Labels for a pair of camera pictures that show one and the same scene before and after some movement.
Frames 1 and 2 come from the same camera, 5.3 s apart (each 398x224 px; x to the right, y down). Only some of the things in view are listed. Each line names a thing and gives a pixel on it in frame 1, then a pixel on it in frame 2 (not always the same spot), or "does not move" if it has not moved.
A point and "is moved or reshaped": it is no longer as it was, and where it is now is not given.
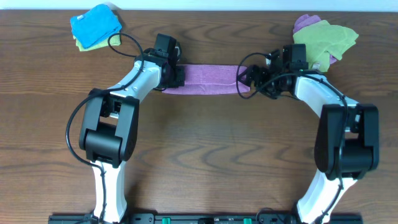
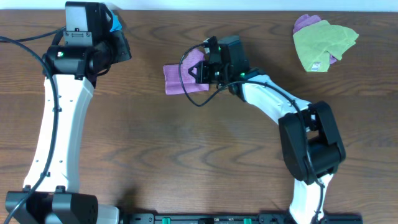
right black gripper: (262, 71) to (201, 77)
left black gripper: (180, 76) to (123, 47)
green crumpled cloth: (322, 39) does not move
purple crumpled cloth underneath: (305, 21) does not move
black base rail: (205, 219) does not move
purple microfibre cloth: (201, 79) is moved or reshaped
